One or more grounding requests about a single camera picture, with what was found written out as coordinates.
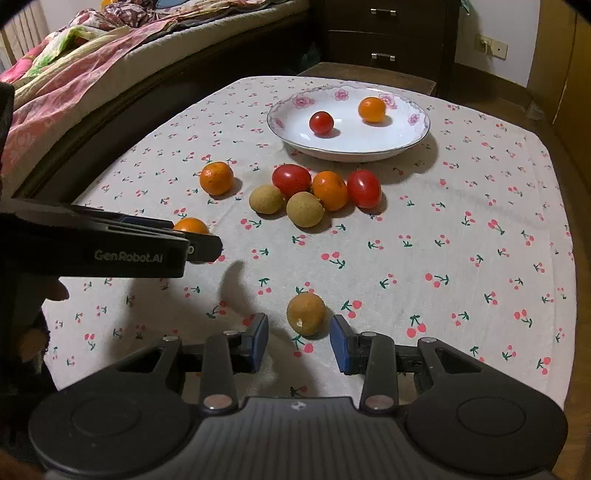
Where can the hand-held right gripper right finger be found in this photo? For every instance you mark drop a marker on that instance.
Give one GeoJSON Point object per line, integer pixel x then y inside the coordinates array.
{"type": "Point", "coordinates": [339, 344]}

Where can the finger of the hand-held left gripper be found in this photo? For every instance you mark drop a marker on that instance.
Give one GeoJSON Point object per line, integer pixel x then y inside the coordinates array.
{"type": "Point", "coordinates": [205, 248]}
{"type": "Point", "coordinates": [138, 220]}

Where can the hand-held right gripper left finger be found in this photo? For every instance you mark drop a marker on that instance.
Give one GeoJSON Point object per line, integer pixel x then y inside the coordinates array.
{"type": "Point", "coordinates": [259, 344]}

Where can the small orange mandarin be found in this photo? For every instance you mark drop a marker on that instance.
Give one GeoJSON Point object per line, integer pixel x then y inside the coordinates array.
{"type": "Point", "coordinates": [191, 226]}
{"type": "Point", "coordinates": [330, 191]}
{"type": "Point", "coordinates": [216, 178]}
{"type": "Point", "coordinates": [372, 110]}

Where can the brown longan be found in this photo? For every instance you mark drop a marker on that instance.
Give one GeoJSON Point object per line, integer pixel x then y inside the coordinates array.
{"type": "Point", "coordinates": [305, 314]}
{"type": "Point", "coordinates": [304, 210]}
{"type": "Point", "coordinates": [266, 200]}

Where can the large red tomato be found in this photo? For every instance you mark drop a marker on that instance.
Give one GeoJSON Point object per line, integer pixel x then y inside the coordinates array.
{"type": "Point", "coordinates": [291, 179]}
{"type": "Point", "coordinates": [364, 188]}

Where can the small red cherry tomato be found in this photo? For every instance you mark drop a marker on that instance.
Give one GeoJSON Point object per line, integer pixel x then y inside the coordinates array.
{"type": "Point", "coordinates": [321, 123]}

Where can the white floral plate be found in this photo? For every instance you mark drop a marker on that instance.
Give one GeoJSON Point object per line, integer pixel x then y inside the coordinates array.
{"type": "Point", "coordinates": [369, 138]}

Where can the person's left hand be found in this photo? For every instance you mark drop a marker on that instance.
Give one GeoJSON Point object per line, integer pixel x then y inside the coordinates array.
{"type": "Point", "coordinates": [54, 290]}

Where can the dark wooden bed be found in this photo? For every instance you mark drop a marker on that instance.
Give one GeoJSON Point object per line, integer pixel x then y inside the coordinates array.
{"type": "Point", "coordinates": [138, 110]}

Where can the cherry print tablecloth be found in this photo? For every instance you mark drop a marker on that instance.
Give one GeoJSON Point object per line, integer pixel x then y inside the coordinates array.
{"type": "Point", "coordinates": [438, 240]}

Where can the pink floral quilt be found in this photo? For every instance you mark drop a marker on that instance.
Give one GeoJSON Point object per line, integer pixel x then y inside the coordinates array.
{"type": "Point", "coordinates": [60, 78]}

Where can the beige mattress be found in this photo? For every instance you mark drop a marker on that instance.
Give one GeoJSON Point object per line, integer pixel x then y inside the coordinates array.
{"type": "Point", "coordinates": [161, 53]}

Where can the blue pillow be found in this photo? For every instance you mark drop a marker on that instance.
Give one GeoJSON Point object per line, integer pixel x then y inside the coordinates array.
{"type": "Point", "coordinates": [168, 3]}

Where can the white radiator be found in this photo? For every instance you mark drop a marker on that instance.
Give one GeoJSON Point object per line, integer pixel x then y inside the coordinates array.
{"type": "Point", "coordinates": [25, 32]}

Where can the wooden bench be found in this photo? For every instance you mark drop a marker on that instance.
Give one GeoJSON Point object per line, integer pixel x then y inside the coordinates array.
{"type": "Point", "coordinates": [369, 76]}

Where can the dark wooden dresser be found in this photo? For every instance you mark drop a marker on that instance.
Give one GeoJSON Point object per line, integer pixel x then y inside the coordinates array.
{"type": "Point", "coordinates": [415, 32]}

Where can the wooden cabinet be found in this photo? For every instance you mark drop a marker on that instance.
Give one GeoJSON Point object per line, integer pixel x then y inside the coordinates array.
{"type": "Point", "coordinates": [563, 60]}

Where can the white wall socket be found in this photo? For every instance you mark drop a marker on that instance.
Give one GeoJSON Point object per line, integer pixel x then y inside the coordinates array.
{"type": "Point", "coordinates": [491, 46]}

